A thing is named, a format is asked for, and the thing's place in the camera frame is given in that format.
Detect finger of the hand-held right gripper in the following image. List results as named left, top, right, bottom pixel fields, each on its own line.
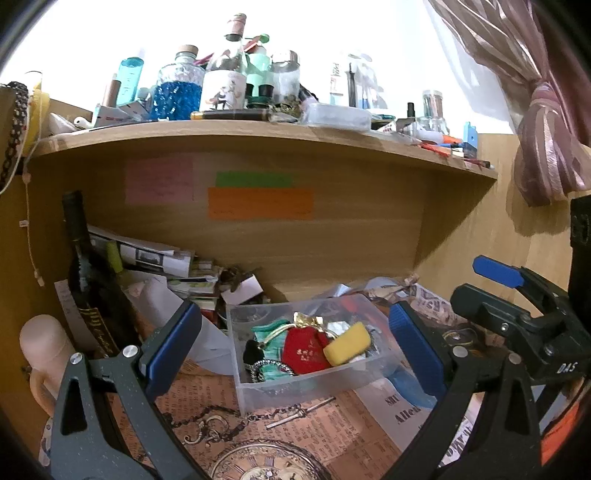
left=473, top=255, right=571, bottom=319
left=450, top=284, right=534, bottom=340

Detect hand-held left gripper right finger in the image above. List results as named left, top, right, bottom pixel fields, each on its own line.
left=379, top=300, right=543, bottom=480

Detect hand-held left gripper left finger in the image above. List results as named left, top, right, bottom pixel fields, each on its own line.
left=50, top=300, right=214, bottom=480

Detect yellow sponge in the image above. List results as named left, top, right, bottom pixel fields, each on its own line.
left=323, top=322, right=372, bottom=367

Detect black pouch with silver chain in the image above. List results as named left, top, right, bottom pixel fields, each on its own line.
left=243, top=339, right=296, bottom=384

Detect green striped cloth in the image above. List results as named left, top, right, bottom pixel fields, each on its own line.
left=252, top=320, right=297, bottom=381

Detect red pouch with gold clasp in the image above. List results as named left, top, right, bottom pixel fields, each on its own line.
left=281, top=312, right=334, bottom=376

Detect clear plastic storage box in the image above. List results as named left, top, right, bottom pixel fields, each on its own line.
left=225, top=294, right=402, bottom=414

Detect white paper sheet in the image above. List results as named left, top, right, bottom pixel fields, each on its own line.
left=124, top=272, right=236, bottom=376

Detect stack of booklets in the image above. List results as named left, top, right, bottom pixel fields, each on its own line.
left=168, top=261, right=223, bottom=315

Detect clear plastic bag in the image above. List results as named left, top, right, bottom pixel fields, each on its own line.
left=323, top=276, right=419, bottom=306

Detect small glass bowl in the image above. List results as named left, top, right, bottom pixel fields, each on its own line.
left=231, top=305, right=273, bottom=326

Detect pile of papers and boxes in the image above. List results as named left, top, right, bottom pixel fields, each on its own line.
left=88, top=226, right=195, bottom=278

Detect small white card box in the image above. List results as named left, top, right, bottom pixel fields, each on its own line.
left=221, top=273, right=264, bottom=305

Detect dark wine bottle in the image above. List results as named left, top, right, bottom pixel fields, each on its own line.
left=62, top=191, right=141, bottom=360

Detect pale pink mug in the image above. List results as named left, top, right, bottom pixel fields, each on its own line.
left=19, top=315, right=80, bottom=417

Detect wooden shelf unit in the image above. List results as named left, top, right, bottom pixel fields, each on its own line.
left=0, top=85, right=591, bottom=370

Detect orange markers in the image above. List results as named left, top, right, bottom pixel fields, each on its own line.
left=418, top=134, right=465, bottom=156

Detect vintage newspaper print table cover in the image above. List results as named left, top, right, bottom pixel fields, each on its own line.
left=37, top=281, right=485, bottom=480

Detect pink sticky note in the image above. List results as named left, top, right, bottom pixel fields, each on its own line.
left=126, top=157, right=194, bottom=205

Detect orange sticky note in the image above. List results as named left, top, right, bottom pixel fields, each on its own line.
left=208, top=187, right=315, bottom=221

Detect glass jar with sticks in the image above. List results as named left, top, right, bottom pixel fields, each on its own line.
left=421, top=90, right=445, bottom=121

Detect green sticky note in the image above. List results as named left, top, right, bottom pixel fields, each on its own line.
left=216, top=172, right=293, bottom=188

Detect pink striped curtain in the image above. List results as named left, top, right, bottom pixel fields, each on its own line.
left=425, top=0, right=591, bottom=207

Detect flat clear plastic case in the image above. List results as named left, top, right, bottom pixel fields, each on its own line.
left=300, top=102, right=372, bottom=130

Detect white box with red print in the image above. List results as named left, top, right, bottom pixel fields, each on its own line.
left=92, top=104, right=151, bottom=128

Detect dark brown pen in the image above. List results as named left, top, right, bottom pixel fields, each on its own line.
left=191, top=110, right=271, bottom=121

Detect white blister pack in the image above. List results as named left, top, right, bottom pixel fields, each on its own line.
left=329, top=53, right=384, bottom=110

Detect glass bottle with blue liquid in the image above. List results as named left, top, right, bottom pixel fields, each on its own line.
left=151, top=45, right=205, bottom=121

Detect tall clear illustrated bottle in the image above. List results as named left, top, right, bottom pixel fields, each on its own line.
left=199, top=14, right=247, bottom=112

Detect turquoise plastic bottle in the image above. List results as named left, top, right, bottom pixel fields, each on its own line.
left=115, top=56, right=145, bottom=107

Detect yellow plastic object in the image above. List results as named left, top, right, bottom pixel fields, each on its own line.
left=28, top=90, right=51, bottom=139

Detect black lace band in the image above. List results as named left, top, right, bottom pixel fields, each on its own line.
left=0, top=82, right=30, bottom=192

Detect mint green bottle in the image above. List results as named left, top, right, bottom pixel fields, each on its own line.
left=245, top=44, right=271, bottom=100

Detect clear jar with silver lid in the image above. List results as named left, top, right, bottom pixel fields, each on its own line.
left=270, top=51, right=301, bottom=104

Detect white cable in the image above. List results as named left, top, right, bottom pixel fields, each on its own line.
left=21, top=71, right=47, bottom=288

